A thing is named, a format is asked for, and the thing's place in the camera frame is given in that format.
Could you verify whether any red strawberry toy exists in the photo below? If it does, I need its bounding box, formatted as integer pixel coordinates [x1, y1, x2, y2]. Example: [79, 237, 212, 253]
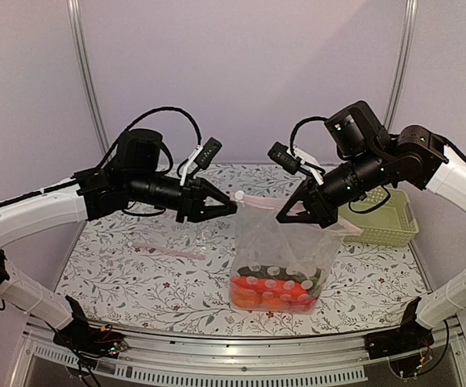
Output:
[290, 298, 317, 314]

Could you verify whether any green leafy vegetable toy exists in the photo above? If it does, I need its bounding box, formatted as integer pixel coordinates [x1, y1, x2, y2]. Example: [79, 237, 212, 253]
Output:
[307, 268, 324, 297]

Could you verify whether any left aluminium frame post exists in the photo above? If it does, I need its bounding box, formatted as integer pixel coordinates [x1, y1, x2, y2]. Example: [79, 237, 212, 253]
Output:
[66, 0, 109, 154]

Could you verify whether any floral pattern table mat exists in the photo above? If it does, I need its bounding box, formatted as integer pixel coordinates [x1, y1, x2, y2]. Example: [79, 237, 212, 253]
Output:
[54, 163, 432, 337]

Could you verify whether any red carrot toy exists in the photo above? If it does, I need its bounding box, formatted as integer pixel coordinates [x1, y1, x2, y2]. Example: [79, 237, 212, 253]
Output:
[231, 277, 307, 299]

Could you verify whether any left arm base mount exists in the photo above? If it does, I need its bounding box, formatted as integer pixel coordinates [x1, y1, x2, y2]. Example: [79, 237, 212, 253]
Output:
[53, 296, 128, 358]

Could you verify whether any clear zip top bag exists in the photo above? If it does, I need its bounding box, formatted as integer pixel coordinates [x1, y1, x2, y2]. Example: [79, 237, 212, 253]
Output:
[230, 190, 362, 303]

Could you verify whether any orange tangerine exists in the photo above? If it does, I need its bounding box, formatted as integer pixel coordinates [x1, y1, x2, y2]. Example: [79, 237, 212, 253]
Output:
[260, 298, 291, 313]
[230, 292, 261, 310]

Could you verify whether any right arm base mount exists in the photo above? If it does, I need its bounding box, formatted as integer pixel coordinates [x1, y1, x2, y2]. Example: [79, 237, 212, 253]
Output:
[364, 298, 434, 360]

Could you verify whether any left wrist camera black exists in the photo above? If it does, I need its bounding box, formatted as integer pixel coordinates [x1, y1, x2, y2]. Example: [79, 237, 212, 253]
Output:
[177, 137, 223, 186]

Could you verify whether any clear zip bag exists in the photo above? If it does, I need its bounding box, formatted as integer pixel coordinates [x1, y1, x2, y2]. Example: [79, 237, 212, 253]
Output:
[127, 225, 210, 261]
[230, 190, 362, 303]

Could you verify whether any orange tangerine front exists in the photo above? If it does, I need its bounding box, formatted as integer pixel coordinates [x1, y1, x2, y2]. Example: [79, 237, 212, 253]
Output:
[230, 292, 261, 310]

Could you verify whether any green cucumber toy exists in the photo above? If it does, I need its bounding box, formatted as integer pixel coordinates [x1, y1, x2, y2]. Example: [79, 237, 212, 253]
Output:
[236, 265, 308, 283]

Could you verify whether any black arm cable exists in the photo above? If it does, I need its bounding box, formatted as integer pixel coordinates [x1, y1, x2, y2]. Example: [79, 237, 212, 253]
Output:
[288, 115, 331, 152]
[103, 106, 204, 162]

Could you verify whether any aluminium frame post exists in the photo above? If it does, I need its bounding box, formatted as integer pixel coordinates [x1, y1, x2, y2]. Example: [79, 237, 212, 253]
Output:
[384, 0, 418, 130]
[66, 0, 109, 154]

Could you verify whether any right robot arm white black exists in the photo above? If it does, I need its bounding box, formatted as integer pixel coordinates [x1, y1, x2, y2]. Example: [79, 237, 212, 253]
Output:
[268, 101, 466, 228]

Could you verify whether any beige perforated plastic basket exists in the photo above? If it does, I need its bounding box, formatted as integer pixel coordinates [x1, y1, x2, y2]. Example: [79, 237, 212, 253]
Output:
[339, 187, 419, 248]

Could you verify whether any right aluminium frame post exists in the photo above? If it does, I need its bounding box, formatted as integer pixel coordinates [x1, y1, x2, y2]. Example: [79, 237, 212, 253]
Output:
[384, 0, 418, 130]

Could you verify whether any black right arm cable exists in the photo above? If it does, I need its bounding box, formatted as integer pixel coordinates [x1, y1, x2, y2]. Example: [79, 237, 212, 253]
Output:
[288, 115, 331, 152]

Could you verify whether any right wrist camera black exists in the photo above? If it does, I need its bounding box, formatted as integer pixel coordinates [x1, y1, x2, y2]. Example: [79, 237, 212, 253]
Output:
[267, 140, 326, 185]

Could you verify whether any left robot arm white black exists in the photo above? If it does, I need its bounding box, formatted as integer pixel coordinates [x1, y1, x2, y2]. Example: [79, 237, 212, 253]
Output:
[0, 129, 237, 350]

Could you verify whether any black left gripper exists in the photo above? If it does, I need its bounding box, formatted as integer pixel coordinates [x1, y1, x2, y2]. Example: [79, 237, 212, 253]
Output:
[127, 171, 238, 223]

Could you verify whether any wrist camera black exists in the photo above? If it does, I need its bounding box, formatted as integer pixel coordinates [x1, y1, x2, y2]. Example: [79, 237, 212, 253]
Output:
[177, 137, 223, 186]
[267, 140, 326, 185]

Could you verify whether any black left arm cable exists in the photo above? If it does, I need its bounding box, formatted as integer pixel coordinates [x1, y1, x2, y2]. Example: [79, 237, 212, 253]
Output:
[103, 106, 204, 162]

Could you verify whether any front aluminium rail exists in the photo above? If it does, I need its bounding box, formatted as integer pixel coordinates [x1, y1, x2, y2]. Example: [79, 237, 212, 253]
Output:
[10, 318, 466, 386]

